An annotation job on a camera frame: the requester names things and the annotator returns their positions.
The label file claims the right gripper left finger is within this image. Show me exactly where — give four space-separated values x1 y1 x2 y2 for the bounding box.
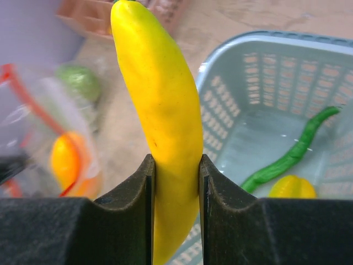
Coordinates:
1 155 154 264

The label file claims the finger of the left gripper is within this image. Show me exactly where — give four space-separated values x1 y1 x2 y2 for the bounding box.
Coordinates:
1 153 30 185

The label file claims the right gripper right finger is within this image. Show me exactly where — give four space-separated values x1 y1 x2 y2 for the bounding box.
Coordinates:
199 155 352 264

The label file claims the green chili pepper toy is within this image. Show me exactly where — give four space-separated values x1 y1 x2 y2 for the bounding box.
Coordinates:
240 106 341 193

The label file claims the orange mango toy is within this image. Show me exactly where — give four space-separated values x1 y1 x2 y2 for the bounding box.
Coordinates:
50 131 92 197

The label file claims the clear orange-zip bag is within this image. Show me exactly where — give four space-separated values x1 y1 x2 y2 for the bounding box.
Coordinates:
56 62 103 134
1 63 103 199

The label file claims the light blue plastic basket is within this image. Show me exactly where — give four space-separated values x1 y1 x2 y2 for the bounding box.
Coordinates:
171 31 352 264

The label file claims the yellow banana toy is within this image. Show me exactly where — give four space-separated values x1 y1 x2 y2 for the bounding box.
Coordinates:
110 1 203 264

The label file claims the yellow star fruit toy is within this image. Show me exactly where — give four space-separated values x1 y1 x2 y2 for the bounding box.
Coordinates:
269 175 317 199

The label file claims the orange plastic file organizer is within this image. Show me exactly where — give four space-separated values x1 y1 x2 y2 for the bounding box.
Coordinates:
56 0 190 42

